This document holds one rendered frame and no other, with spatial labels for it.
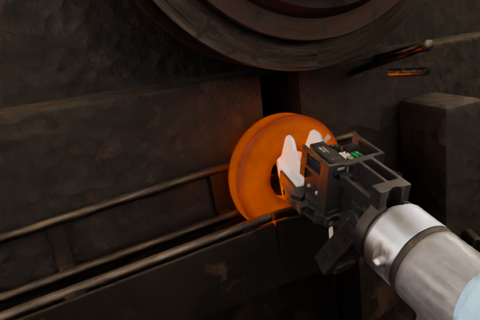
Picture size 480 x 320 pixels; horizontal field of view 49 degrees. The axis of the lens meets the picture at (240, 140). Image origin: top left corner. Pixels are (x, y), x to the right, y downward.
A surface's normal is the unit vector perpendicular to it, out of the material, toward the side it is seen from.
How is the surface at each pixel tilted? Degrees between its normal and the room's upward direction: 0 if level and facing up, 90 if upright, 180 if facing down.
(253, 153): 88
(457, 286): 42
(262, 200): 88
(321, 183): 90
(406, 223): 28
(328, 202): 104
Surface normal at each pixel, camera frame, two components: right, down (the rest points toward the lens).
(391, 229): -0.61, -0.52
